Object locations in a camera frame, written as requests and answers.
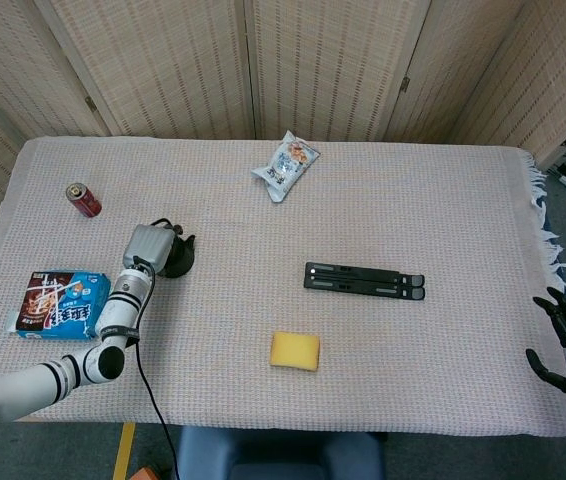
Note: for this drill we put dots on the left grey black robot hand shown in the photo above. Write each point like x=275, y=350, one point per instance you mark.
x=148, y=247

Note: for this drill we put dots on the black teapot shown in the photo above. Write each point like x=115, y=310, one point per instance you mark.
x=180, y=260

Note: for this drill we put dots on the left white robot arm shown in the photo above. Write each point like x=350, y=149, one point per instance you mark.
x=88, y=360

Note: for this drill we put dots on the red drink can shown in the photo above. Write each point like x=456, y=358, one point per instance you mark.
x=88, y=202

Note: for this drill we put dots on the blue snack box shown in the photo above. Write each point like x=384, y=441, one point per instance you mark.
x=75, y=305

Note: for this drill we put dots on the white blue snack bag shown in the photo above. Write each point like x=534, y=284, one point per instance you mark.
x=285, y=167

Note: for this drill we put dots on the yellow green sponge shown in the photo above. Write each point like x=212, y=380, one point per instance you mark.
x=295, y=350

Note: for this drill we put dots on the yellow floor tape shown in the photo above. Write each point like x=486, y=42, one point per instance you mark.
x=124, y=450

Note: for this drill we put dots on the pink woven tablecloth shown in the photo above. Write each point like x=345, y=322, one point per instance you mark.
x=363, y=225

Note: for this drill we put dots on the black folded laptop stand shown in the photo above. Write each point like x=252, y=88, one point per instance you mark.
x=363, y=282

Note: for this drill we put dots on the orange object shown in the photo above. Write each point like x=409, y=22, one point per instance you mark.
x=143, y=474

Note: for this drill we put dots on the blue chair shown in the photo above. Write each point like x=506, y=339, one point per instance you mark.
x=278, y=455

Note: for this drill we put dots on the beige woven folding screen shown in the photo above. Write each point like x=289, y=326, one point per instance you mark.
x=313, y=65

